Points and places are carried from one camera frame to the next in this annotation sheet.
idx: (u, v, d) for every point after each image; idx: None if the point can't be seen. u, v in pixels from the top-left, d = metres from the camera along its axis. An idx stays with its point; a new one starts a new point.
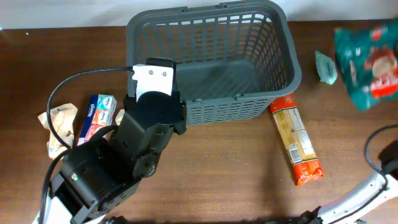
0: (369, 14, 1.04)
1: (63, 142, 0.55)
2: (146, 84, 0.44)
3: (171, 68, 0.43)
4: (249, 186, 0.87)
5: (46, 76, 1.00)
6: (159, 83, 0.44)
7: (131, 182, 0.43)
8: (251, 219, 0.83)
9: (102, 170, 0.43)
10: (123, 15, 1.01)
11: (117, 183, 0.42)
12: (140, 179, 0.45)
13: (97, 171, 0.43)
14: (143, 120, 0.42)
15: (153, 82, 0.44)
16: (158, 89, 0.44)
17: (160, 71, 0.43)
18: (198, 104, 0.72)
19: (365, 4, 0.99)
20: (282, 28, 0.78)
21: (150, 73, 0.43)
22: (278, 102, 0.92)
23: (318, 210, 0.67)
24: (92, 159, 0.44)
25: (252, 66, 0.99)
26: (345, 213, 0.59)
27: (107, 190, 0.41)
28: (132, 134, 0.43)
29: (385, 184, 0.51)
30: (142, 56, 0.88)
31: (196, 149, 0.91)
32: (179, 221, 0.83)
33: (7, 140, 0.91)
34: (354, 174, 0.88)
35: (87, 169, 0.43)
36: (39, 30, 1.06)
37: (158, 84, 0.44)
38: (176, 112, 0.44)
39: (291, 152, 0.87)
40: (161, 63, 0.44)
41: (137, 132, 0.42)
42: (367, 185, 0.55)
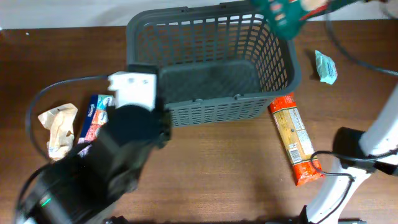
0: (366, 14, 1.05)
1: None
2: (126, 93, 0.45)
3: (151, 77, 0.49)
4: (249, 185, 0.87)
5: (46, 76, 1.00)
6: (138, 88, 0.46)
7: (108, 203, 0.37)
8: (251, 219, 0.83)
9: (76, 190, 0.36)
10: (123, 15, 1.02)
11: (92, 204, 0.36)
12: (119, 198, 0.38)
13: (71, 191, 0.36)
14: (117, 135, 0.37)
15: (133, 88, 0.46)
16: (138, 98, 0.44)
17: (140, 79, 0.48)
18: (198, 104, 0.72)
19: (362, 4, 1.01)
20: None
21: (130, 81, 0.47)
22: (278, 102, 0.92)
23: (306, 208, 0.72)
24: (67, 176, 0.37)
25: (252, 66, 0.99)
26: (330, 210, 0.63)
27: (83, 211, 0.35)
28: (106, 150, 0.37)
29: (351, 175, 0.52)
30: (142, 56, 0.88)
31: (196, 149, 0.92)
32: (179, 221, 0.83)
33: (7, 140, 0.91)
34: None
35: (60, 190, 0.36)
36: (39, 30, 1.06)
37: (137, 89, 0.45)
38: (153, 128, 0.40)
39: (291, 152, 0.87)
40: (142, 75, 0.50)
41: (108, 150, 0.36)
42: (336, 180, 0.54)
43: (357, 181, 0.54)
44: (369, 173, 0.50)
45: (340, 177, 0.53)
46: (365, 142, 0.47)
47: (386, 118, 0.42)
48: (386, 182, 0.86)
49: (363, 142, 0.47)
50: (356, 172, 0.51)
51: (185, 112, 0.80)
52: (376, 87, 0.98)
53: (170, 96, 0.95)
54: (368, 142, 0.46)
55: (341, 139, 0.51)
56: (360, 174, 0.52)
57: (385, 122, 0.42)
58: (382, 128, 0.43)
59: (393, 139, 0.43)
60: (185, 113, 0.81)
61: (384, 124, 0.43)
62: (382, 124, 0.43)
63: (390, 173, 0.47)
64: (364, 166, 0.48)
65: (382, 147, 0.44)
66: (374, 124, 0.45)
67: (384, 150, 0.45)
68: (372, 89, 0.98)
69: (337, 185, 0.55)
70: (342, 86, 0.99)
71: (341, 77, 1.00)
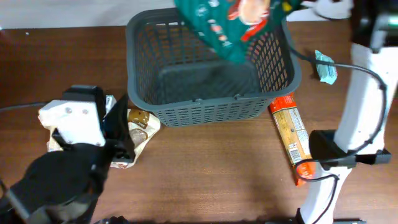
0: None
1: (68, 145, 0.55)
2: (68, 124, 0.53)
3: (91, 104, 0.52)
4: (249, 185, 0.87)
5: (46, 75, 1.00)
6: (81, 118, 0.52)
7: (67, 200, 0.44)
8: (251, 219, 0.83)
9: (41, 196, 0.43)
10: (123, 14, 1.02)
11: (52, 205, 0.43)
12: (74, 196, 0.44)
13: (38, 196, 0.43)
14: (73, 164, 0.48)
15: (80, 119, 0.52)
16: (89, 131, 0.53)
17: (79, 108, 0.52)
18: (198, 104, 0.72)
19: None
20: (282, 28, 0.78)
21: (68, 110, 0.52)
22: (278, 102, 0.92)
23: (301, 212, 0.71)
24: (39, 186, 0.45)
25: (252, 66, 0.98)
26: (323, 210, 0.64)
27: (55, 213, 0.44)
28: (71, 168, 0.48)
29: (336, 174, 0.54)
30: (142, 56, 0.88)
31: (196, 149, 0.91)
32: (179, 220, 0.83)
33: (7, 139, 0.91)
34: (356, 174, 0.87)
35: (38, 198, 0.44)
36: (39, 29, 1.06)
37: (81, 118, 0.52)
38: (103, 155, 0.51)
39: (291, 151, 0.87)
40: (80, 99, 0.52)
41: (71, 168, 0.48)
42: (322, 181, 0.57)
43: (341, 179, 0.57)
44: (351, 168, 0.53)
45: (326, 180, 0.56)
46: (340, 139, 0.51)
47: (352, 112, 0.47)
48: (386, 182, 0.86)
49: (337, 140, 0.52)
50: (339, 170, 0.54)
51: (185, 112, 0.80)
52: None
53: (170, 96, 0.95)
54: (342, 139, 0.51)
55: (318, 144, 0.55)
56: (342, 171, 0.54)
57: (352, 115, 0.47)
58: (351, 122, 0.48)
59: (364, 129, 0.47)
60: (186, 113, 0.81)
61: (352, 117, 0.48)
62: (349, 119, 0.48)
63: (373, 161, 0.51)
64: (348, 162, 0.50)
65: (356, 139, 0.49)
66: (342, 122, 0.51)
67: (359, 142, 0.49)
68: None
69: (323, 187, 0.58)
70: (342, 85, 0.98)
71: (340, 77, 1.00)
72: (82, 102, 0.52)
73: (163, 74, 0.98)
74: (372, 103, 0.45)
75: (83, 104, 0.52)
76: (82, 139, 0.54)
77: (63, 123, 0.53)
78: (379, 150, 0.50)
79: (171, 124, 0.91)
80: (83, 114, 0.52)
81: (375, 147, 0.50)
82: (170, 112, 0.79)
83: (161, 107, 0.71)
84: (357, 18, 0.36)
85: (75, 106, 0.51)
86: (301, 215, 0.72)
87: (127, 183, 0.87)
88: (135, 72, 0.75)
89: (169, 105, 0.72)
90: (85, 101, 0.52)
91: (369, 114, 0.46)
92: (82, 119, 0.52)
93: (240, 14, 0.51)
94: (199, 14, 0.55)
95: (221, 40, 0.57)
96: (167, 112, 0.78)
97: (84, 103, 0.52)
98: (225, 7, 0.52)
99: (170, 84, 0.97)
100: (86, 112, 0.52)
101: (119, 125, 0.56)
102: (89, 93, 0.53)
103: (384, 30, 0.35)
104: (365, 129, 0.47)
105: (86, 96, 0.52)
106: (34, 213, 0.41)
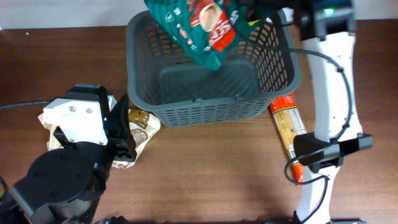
0: None
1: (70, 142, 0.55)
2: (72, 123, 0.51)
3: (95, 103, 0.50)
4: (249, 185, 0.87)
5: (46, 75, 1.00)
6: (86, 117, 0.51)
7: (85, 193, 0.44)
8: (251, 219, 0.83)
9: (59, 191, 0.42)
10: (123, 15, 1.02)
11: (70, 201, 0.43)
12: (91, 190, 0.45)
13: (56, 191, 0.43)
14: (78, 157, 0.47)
15: (84, 117, 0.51)
16: (95, 132, 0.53)
17: (83, 107, 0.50)
18: (199, 104, 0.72)
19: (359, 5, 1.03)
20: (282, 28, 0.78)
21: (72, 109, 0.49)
22: (278, 102, 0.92)
23: (298, 215, 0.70)
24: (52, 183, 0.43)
25: (252, 66, 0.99)
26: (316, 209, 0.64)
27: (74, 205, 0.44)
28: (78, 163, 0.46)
29: (324, 174, 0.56)
30: (142, 56, 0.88)
31: (196, 149, 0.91)
32: (179, 220, 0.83)
33: (6, 139, 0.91)
34: (355, 174, 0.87)
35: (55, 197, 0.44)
36: (39, 29, 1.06)
37: (86, 118, 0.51)
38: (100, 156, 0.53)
39: (291, 151, 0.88)
40: (82, 98, 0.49)
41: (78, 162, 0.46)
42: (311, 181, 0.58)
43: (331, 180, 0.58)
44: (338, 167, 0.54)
45: (316, 181, 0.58)
46: (320, 132, 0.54)
47: (321, 100, 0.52)
48: (387, 182, 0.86)
49: (319, 135, 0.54)
50: (329, 170, 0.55)
51: (185, 112, 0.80)
52: (375, 86, 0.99)
53: (170, 96, 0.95)
54: (321, 131, 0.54)
55: (303, 143, 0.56)
56: (332, 170, 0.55)
57: (323, 102, 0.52)
58: (324, 109, 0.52)
59: (337, 112, 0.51)
60: (185, 113, 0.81)
61: (323, 105, 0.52)
62: (322, 107, 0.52)
63: (357, 147, 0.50)
64: (333, 152, 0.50)
65: (334, 126, 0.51)
66: (317, 115, 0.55)
67: (338, 129, 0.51)
68: (372, 89, 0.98)
69: (315, 187, 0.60)
70: None
71: None
72: (86, 102, 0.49)
73: (163, 74, 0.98)
74: (336, 86, 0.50)
75: (86, 103, 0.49)
76: (85, 137, 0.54)
77: (65, 122, 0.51)
78: (359, 133, 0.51)
79: (171, 124, 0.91)
80: (86, 112, 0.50)
81: (356, 131, 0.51)
82: (170, 112, 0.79)
83: (161, 107, 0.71)
84: (299, 18, 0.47)
85: (79, 106, 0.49)
86: (298, 217, 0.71)
87: (127, 183, 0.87)
88: (136, 71, 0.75)
89: (170, 104, 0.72)
90: (89, 101, 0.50)
91: (335, 97, 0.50)
92: (86, 118, 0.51)
93: (200, 22, 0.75)
94: (168, 20, 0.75)
95: (188, 43, 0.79)
96: (167, 112, 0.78)
97: (87, 102, 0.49)
98: (186, 16, 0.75)
99: (170, 84, 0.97)
100: (89, 112, 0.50)
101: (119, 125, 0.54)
102: (91, 91, 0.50)
103: (323, 21, 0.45)
104: (339, 112, 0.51)
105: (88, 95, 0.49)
106: (37, 210, 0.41)
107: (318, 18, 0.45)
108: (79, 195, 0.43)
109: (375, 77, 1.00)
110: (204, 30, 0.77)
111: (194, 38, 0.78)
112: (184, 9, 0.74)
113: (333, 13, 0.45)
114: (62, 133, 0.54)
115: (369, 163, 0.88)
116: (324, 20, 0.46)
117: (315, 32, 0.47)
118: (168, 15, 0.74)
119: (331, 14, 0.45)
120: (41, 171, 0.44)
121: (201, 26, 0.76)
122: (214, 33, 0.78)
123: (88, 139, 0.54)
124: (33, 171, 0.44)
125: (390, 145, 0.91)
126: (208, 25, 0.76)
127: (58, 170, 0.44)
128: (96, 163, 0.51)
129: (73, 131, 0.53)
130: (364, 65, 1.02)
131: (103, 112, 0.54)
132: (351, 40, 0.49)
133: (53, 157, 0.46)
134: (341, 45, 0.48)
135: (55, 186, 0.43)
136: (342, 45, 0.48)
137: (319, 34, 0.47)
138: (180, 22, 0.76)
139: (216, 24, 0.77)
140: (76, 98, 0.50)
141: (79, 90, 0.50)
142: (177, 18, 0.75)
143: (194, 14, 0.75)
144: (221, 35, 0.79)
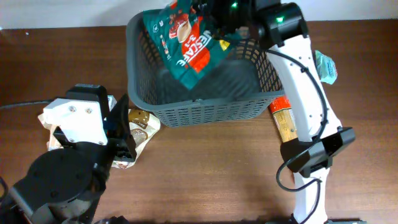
0: (364, 13, 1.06)
1: (71, 142, 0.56)
2: (73, 124, 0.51)
3: (95, 103, 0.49)
4: (250, 185, 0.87)
5: (46, 75, 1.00)
6: (86, 118, 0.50)
7: (83, 194, 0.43)
8: (251, 219, 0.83)
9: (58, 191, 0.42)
10: (122, 15, 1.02)
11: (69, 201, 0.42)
12: (88, 189, 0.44)
13: (55, 191, 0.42)
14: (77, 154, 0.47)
15: (84, 117, 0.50)
16: (94, 133, 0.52)
17: (83, 107, 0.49)
18: (198, 104, 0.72)
19: (359, 5, 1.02)
20: None
21: (72, 109, 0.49)
22: (278, 102, 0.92)
23: (295, 218, 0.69)
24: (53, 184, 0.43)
25: (252, 66, 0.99)
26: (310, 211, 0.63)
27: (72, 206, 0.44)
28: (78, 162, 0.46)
29: (317, 177, 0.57)
30: (142, 57, 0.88)
31: (196, 149, 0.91)
32: (180, 220, 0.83)
33: (7, 139, 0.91)
34: (356, 175, 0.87)
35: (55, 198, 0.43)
36: (39, 29, 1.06)
37: (86, 119, 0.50)
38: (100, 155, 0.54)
39: None
40: (82, 98, 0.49)
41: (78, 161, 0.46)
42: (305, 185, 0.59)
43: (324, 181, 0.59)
44: (329, 168, 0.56)
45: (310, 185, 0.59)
46: (302, 135, 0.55)
47: (295, 102, 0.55)
48: (387, 182, 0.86)
49: (301, 139, 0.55)
50: (318, 172, 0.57)
51: (185, 112, 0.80)
52: (375, 86, 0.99)
53: (170, 96, 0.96)
54: (303, 133, 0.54)
55: (289, 147, 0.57)
56: (322, 172, 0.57)
57: (296, 104, 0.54)
58: (300, 110, 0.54)
59: (312, 109, 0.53)
60: (185, 113, 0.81)
61: (297, 106, 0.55)
62: (297, 109, 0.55)
63: (341, 142, 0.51)
64: (319, 150, 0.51)
65: (313, 123, 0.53)
66: (295, 120, 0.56)
67: (318, 126, 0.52)
68: (372, 89, 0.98)
69: (309, 190, 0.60)
70: (342, 86, 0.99)
71: (341, 77, 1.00)
72: (86, 102, 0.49)
73: (163, 74, 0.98)
74: (305, 84, 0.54)
75: (86, 104, 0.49)
76: (85, 137, 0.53)
77: (65, 122, 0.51)
78: (339, 127, 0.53)
79: (171, 124, 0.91)
80: (86, 113, 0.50)
81: (334, 126, 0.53)
82: (170, 112, 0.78)
83: (161, 107, 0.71)
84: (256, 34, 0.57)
85: (78, 106, 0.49)
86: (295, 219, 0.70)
87: (127, 183, 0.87)
88: (136, 71, 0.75)
89: (170, 105, 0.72)
90: (88, 101, 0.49)
91: (306, 94, 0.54)
92: (86, 118, 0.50)
93: (177, 35, 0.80)
94: (155, 32, 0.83)
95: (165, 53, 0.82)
96: (167, 112, 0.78)
97: (87, 103, 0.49)
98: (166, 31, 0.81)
99: (170, 84, 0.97)
100: (89, 112, 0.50)
101: (119, 123, 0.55)
102: (91, 91, 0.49)
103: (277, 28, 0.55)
104: (314, 111, 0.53)
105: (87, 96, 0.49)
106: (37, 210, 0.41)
107: (272, 28, 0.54)
108: (79, 194, 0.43)
109: (375, 77, 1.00)
110: (178, 41, 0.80)
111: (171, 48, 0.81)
112: (166, 23, 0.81)
113: (283, 21, 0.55)
114: (62, 133, 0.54)
115: (369, 163, 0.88)
116: (278, 28, 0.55)
117: (272, 40, 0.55)
118: (155, 26, 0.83)
119: (282, 22, 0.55)
120: (41, 171, 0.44)
121: (177, 38, 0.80)
122: (188, 48, 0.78)
123: (88, 139, 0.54)
124: (34, 171, 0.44)
125: (391, 145, 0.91)
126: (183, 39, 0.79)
127: (56, 170, 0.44)
128: (96, 163, 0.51)
129: (73, 132, 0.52)
130: (363, 65, 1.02)
131: (104, 112, 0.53)
132: (308, 43, 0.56)
133: (52, 157, 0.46)
134: (300, 49, 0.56)
135: (55, 186, 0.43)
136: (301, 48, 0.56)
137: (278, 42, 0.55)
138: (161, 34, 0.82)
139: (188, 39, 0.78)
140: (76, 98, 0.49)
141: (79, 89, 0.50)
142: (160, 31, 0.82)
143: (173, 27, 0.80)
144: (196, 52, 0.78)
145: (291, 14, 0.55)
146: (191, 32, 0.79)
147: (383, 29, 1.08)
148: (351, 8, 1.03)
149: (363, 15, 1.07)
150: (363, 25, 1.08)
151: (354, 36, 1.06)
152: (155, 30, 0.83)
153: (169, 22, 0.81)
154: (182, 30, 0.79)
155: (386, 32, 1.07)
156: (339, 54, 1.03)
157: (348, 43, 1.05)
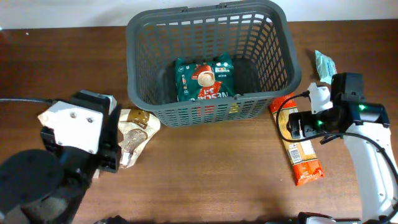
0: (369, 14, 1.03)
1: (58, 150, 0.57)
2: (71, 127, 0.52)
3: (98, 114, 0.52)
4: (250, 186, 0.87)
5: (47, 76, 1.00)
6: (84, 126, 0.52)
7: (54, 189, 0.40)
8: (251, 219, 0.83)
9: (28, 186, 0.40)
10: (122, 15, 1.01)
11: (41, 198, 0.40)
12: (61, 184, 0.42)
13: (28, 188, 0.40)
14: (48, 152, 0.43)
15: (83, 124, 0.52)
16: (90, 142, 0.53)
17: (87, 115, 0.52)
18: (198, 104, 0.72)
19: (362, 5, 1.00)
20: (283, 33, 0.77)
21: (73, 116, 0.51)
22: (278, 102, 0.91)
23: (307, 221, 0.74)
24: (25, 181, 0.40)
25: (252, 66, 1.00)
26: None
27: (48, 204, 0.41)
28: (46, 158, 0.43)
29: None
30: (143, 58, 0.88)
31: (196, 150, 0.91)
32: (180, 220, 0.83)
33: (7, 140, 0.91)
34: (354, 174, 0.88)
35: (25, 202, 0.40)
36: (38, 29, 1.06)
37: (84, 126, 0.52)
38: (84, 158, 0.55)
39: (291, 152, 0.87)
40: (88, 107, 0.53)
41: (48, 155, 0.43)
42: None
43: None
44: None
45: None
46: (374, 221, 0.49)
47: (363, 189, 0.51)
48: None
49: None
50: None
51: (185, 111, 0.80)
52: (375, 88, 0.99)
53: (170, 96, 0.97)
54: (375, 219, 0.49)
55: None
56: None
57: (367, 181, 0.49)
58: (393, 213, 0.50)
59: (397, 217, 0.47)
60: (186, 113, 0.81)
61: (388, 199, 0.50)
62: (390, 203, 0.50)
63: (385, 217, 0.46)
64: None
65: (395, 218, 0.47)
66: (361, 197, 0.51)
67: (388, 205, 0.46)
68: (374, 90, 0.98)
69: None
70: None
71: None
72: (91, 111, 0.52)
73: (163, 74, 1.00)
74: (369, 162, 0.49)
75: (91, 112, 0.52)
76: (74, 143, 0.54)
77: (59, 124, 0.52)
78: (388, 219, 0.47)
79: (171, 124, 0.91)
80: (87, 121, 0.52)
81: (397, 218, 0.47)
82: (170, 112, 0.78)
83: (160, 107, 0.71)
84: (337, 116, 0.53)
85: (81, 113, 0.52)
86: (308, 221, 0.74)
87: (127, 183, 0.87)
88: (135, 71, 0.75)
89: (170, 104, 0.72)
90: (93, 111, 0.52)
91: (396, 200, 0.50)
92: (86, 126, 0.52)
93: (197, 78, 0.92)
94: (180, 70, 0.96)
95: (183, 88, 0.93)
96: (167, 112, 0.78)
97: (91, 112, 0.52)
98: (191, 71, 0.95)
99: (169, 84, 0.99)
100: (91, 121, 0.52)
101: None
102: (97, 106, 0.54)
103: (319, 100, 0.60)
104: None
105: (95, 104, 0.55)
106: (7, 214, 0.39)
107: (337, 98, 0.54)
108: (52, 193, 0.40)
109: (375, 78, 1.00)
110: (199, 83, 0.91)
111: (189, 85, 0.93)
112: (192, 68, 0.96)
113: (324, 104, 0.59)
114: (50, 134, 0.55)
115: None
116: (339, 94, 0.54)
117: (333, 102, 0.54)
118: (181, 66, 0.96)
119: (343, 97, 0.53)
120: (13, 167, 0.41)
121: (198, 81, 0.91)
122: (204, 91, 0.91)
123: (79, 146, 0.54)
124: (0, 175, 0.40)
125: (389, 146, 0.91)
126: (204, 84, 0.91)
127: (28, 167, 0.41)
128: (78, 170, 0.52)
129: (64, 135, 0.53)
130: (364, 66, 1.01)
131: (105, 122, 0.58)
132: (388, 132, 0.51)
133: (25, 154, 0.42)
134: (379, 131, 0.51)
135: (24, 187, 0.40)
136: (379, 132, 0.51)
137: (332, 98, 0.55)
138: (185, 73, 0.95)
139: (208, 86, 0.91)
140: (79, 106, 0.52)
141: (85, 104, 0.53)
142: (184, 71, 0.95)
143: (196, 72, 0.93)
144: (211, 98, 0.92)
145: (358, 84, 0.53)
146: (212, 86, 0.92)
147: (386, 30, 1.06)
148: (354, 10, 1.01)
149: (366, 16, 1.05)
150: (367, 25, 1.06)
151: (356, 36, 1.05)
152: (180, 70, 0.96)
153: (194, 67, 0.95)
154: (204, 76, 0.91)
155: (390, 33, 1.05)
156: (341, 54, 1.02)
157: (350, 43, 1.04)
